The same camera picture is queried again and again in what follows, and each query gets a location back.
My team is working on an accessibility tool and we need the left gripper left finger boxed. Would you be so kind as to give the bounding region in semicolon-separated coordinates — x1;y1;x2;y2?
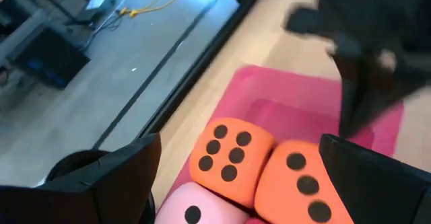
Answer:
0;133;162;224

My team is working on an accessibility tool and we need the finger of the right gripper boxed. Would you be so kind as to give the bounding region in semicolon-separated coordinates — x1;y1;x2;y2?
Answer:
284;5;337;43
331;48;431;137

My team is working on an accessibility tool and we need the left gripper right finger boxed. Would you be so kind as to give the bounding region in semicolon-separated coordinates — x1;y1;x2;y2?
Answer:
319;133;431;224

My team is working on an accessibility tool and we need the translucent pink plastic bin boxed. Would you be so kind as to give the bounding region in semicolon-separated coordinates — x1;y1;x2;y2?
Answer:
161;65;405;224

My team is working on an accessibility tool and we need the orange foam die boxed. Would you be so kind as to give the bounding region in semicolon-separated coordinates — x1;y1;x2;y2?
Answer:
188;117;279;209
254;139;355;224

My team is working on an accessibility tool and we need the light pink foam die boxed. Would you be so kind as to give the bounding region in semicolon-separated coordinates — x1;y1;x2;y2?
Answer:
154;182;252;224

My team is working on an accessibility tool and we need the black computer case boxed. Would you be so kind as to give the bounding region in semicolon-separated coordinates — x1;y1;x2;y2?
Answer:
6;27;91;91

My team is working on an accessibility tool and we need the grey desk leg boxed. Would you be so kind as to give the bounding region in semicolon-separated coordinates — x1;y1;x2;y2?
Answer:
0;8;48;67

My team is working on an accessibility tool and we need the white power adapter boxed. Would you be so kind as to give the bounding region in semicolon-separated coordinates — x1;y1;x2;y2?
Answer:
85;0;115;12

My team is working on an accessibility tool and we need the black aluminium table frame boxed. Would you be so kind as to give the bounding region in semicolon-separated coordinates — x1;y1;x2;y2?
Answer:
134;0;270;144

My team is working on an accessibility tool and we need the yellow floor cable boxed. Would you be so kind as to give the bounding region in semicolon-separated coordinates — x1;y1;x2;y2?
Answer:
116;0;181;19

